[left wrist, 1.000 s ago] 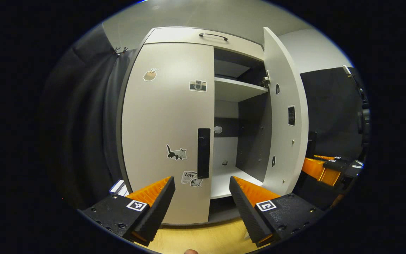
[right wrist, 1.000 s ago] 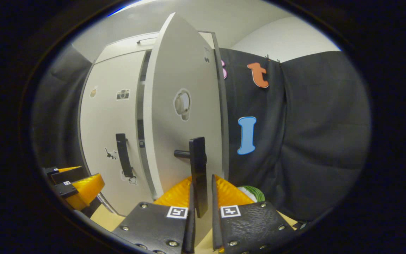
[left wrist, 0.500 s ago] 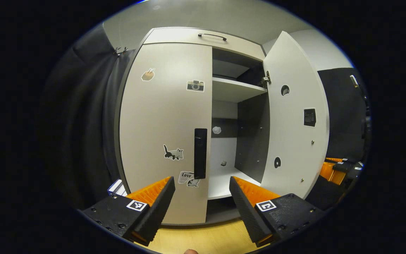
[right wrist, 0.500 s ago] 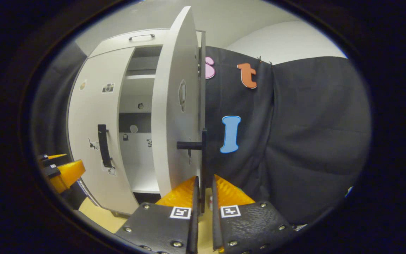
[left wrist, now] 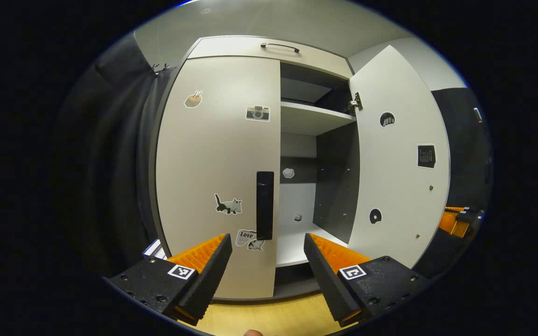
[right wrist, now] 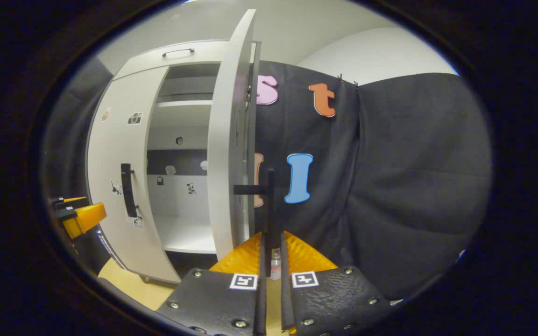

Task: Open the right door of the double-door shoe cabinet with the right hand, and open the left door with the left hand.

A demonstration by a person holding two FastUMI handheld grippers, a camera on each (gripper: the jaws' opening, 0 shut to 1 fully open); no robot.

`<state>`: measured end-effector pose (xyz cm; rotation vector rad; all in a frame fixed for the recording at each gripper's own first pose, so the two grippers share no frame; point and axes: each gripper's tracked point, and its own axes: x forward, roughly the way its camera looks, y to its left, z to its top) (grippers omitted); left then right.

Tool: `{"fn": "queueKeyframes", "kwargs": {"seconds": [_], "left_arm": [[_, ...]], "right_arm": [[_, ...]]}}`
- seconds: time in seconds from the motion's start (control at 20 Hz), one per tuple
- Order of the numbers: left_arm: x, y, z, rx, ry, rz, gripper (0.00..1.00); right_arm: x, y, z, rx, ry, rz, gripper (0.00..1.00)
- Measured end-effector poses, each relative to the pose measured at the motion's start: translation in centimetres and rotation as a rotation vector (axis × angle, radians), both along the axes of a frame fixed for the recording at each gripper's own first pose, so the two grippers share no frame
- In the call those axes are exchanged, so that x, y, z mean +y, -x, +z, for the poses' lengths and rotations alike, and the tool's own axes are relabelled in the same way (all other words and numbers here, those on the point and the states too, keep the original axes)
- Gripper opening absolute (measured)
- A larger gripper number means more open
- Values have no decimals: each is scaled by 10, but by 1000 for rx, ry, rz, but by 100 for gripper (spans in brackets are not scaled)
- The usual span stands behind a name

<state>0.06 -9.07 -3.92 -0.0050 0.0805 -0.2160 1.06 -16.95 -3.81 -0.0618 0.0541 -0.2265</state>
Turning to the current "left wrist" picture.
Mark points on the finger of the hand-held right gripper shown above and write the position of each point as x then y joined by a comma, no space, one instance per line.
460,208
451,224

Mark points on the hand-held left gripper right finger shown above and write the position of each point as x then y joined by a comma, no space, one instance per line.
327,280

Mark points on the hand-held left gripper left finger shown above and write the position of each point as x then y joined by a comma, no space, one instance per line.
208,280

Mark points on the white door with headphone sticker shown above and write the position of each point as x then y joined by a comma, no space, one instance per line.
399,186

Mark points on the white double-door shoe cabinet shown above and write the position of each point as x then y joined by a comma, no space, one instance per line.
336,186

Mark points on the white door with camera sticker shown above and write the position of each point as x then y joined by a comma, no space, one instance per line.
203,163

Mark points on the white cabinet shelf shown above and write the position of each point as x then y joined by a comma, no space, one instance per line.
311,119
297,242

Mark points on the metal door hinge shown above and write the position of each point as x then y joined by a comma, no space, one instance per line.
356,103

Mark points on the blue white box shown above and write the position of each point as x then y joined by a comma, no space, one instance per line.
154,250

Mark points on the black backdrop cloth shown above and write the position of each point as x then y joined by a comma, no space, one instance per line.
110,163

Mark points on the white drawer front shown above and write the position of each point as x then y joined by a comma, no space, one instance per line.
231,47

